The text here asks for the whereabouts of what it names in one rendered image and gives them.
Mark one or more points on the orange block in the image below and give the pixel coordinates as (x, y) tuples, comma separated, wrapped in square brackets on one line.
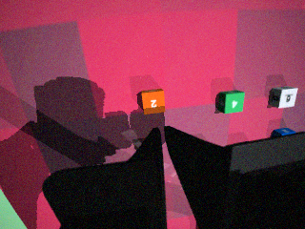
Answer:
[(153, 101)]

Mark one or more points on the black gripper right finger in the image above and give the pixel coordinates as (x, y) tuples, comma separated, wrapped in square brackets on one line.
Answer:
[(210, 173)]

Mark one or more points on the green block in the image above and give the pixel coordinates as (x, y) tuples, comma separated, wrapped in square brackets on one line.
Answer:
[(231, 102)]

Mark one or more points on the blue block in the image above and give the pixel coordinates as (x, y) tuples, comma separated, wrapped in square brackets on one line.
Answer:
[(282, 131)]

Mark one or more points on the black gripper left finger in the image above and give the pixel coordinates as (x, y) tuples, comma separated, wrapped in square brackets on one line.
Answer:
[(136, 182)]

